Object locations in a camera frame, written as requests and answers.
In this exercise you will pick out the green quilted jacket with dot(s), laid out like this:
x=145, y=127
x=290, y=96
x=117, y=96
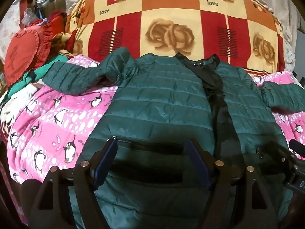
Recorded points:
x=152, y=105

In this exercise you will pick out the red cloth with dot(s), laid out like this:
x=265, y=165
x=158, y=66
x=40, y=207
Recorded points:
x=58, y=20

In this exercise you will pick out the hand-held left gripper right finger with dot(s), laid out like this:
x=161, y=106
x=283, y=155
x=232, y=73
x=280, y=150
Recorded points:
x=198, y=163

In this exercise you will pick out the pink penguin print blanket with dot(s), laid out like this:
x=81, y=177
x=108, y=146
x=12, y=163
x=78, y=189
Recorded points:
x=54, y=114

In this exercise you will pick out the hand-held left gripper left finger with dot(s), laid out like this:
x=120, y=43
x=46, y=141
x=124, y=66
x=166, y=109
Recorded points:
x=106, y=159

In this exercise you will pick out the teal cloth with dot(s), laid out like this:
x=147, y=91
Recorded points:
x=35, y=74

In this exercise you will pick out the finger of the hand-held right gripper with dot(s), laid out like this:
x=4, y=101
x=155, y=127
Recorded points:
x=277, y=153

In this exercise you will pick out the rose print checkered quilt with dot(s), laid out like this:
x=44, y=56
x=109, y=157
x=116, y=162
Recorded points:
x=171, y=16

